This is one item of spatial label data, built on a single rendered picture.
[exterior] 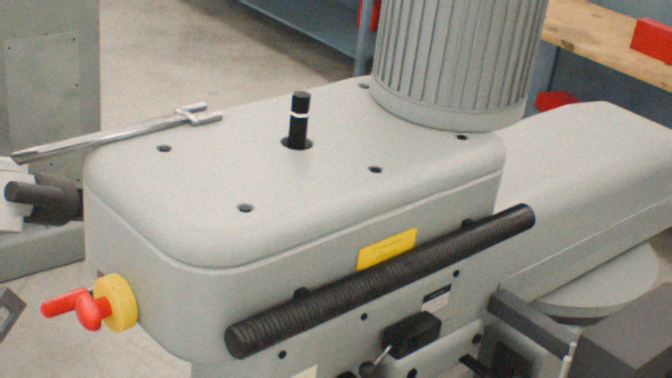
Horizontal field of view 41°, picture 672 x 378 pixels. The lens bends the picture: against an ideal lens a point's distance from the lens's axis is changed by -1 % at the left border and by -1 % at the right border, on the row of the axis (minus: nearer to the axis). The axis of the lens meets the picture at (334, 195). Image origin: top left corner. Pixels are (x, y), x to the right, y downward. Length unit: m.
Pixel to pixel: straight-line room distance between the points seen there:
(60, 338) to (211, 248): 2.93
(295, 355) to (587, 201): 0.56
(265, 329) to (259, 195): 0.13
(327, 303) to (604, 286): 0.68
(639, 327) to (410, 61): 0.41
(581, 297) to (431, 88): 0.51
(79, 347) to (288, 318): 2.84
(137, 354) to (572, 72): 3.41
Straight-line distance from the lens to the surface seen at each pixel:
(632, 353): 1.08
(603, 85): 5.78
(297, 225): 0.88
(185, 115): 1.04
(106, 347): 3.69
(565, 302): 1.43
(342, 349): 1.05
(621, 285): 1.52
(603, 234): 1.47
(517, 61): 1.10
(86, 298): 0.94
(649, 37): 4.92
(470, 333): 1.27
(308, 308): 0.90
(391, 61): 1.10
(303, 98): 0.98
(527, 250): 1.29
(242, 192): 0.91
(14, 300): 1.14
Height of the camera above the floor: 2.34
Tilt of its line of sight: 29 degrees down
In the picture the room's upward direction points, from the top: 7 degrees clockwise
